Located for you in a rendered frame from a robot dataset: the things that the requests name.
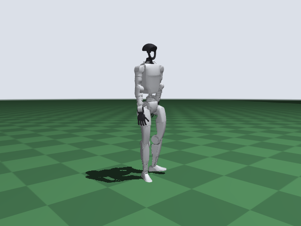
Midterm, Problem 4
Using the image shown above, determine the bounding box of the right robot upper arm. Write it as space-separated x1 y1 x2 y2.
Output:
134 65 145 93

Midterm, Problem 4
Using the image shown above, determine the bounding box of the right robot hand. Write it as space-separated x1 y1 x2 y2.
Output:
137 107 149 126

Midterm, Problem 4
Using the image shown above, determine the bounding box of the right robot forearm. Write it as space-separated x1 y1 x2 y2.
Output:
135 86 144 112

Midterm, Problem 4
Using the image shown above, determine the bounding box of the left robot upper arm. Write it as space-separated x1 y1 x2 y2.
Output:
159 65 164 90

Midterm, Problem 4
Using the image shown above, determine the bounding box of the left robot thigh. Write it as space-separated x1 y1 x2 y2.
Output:
151 105 166 144

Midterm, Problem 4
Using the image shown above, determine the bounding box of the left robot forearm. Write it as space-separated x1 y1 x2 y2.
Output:
155 90 162 102

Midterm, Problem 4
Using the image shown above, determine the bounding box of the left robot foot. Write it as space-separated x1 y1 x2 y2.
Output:
148 165 166 171

